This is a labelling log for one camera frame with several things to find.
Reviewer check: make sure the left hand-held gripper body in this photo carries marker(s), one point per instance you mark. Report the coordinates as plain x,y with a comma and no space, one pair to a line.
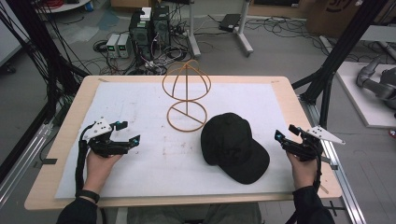
106,146

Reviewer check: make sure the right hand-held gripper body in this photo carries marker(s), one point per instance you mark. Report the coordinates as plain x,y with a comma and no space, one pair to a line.
306,146

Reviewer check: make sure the black baseball cap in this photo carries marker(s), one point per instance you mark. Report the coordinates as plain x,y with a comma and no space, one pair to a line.
232,146

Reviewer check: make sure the person's left hand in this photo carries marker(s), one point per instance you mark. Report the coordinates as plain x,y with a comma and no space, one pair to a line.
99,169

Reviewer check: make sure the person's right hand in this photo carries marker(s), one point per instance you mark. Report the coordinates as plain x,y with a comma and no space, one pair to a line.
302,172

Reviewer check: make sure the white table mat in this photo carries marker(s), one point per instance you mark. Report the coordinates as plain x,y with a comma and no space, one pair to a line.
174,168

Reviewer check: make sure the black wristband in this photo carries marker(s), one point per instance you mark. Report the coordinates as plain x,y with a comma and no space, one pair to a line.
88,195

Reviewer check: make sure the black tape piece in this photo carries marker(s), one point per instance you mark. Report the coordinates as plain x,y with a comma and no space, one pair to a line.
49,161

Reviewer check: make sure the white board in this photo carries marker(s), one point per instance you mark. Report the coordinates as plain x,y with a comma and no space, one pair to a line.
361,105

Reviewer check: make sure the grey bench power supply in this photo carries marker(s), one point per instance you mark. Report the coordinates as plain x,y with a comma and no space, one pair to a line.
124,46
112,46

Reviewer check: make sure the black computer tower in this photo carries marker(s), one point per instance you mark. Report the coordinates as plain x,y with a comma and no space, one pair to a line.
140,34
161,26

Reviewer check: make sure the person's legs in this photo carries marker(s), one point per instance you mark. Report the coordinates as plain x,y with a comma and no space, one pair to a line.
193,214

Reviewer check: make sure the white metal stand leg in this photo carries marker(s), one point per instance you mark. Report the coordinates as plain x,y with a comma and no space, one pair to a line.
244,31
193,34

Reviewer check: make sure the brown cardboard box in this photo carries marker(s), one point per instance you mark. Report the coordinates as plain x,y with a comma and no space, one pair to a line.
336,18

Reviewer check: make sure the black box on floor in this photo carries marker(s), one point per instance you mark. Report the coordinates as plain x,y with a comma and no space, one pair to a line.
229,22

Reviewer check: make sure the aluminium rail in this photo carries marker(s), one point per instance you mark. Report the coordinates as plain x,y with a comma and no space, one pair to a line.
21,165
342,186

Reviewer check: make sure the black metal frame post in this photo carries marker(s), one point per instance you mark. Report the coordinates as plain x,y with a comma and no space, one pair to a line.
342,46
40,46

